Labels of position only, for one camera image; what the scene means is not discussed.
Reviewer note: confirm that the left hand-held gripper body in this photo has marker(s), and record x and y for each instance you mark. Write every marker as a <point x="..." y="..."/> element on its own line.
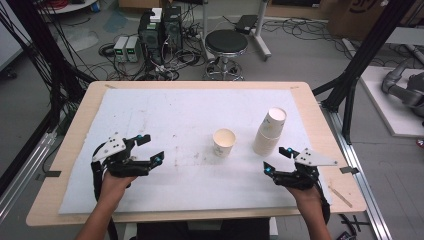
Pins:
<point x="111" y="148"/>

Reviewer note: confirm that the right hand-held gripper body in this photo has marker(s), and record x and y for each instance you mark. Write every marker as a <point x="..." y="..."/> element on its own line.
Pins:
<point x="313" y="159"/>

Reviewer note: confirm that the stack of white paper cups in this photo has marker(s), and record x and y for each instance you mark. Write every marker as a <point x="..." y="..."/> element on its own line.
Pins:
<point x="270" y="131"/>

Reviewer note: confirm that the white paper cup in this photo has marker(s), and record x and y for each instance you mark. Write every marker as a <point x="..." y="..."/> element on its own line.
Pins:
<point x="224" y="143"/>

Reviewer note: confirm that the person's right hand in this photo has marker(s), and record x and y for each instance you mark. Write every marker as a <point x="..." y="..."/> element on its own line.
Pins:
<point x="305" y="198"/>

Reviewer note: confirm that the person's left hand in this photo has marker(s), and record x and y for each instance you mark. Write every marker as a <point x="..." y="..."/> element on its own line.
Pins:
<point x="115" y="188"/>

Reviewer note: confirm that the wooden table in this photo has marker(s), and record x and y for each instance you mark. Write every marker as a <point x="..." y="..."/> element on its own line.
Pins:
<point x="336" y="133"/>

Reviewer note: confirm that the black tape piece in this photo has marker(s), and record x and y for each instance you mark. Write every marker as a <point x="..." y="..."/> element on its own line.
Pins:
<point x="50" y="174"/>
<point x="350" y="170"/>

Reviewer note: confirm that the thin wooden stick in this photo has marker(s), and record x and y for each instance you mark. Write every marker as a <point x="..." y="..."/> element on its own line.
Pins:
<point x="341" y="197"/>

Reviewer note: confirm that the white foam mat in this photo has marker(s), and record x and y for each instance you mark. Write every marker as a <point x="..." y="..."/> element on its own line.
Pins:
<point x="200" y="110"/>

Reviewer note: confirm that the person's dark clothing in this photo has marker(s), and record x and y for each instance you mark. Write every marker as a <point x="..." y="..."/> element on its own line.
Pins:
<point x="200" y="231"/>

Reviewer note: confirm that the white floor platform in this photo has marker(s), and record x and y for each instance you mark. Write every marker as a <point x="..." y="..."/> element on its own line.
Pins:
<point x="383" y="106"/>

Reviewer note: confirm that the grey bench power supply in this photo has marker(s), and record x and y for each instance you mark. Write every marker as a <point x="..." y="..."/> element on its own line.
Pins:
<point x="120" y="48"/>
<point x="132" y="48"/>

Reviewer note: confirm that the black computer tower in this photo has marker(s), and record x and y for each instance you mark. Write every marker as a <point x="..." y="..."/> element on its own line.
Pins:
<point x="172" y="30"/>
<point x="150" y="38"/>

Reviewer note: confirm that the white metal stand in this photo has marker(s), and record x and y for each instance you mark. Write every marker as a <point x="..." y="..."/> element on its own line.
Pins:
<point x="261" y="36"/>

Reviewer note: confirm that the small white box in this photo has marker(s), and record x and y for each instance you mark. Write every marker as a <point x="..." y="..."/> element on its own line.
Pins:
<point x="156" y="15"/>

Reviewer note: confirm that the black round stool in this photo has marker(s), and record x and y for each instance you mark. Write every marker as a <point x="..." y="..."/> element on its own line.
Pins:
<point x="226" y="41"/>

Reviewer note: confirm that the black flat device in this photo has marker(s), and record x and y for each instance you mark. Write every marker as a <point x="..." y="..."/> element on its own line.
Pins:
<point x="246" y="23"/>

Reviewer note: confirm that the white round table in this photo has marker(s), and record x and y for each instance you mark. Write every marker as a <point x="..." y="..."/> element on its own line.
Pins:
<point x="71" y="6"/>

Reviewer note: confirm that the cardboard box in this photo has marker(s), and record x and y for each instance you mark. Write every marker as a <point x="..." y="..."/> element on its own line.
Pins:
<point x="356" y="18"/>

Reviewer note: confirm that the aluminium floor rail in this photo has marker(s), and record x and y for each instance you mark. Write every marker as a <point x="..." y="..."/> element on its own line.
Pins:
<point x="23" y="176"/>
<point x="363" y="186"/>

